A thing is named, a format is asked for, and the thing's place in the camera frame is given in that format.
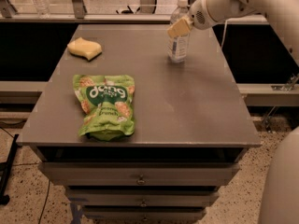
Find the white hanging cable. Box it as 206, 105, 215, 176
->
220, 18, 229, 50

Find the clear blue-label water bottle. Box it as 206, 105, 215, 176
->
167, 0, 190, 63

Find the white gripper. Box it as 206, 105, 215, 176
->
167, 0, 221, 38

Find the bottom grey drawer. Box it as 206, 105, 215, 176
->
83, 206, 206, 221

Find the yellow sponge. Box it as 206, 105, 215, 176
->
67, 37, 102, 61

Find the black stand on floor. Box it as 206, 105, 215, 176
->
0, 134, 18, 205

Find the black floor cable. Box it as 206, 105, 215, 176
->
36, 180, 51, 224

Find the top grey drawer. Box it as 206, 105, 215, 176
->
38, 162, 239, 187

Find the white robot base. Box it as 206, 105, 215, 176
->
258, 127, 299, 224

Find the middle grey drawer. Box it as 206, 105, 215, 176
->
65, 189, 219, 207

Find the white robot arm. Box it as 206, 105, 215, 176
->
167, 0, 299, 64

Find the grey drawer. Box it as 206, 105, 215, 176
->
38, 162, 239, 187
65, 189, 219, 207
83, 206, 206, 221

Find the green rice chip bag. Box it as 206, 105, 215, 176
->
73, 75, 135, 141

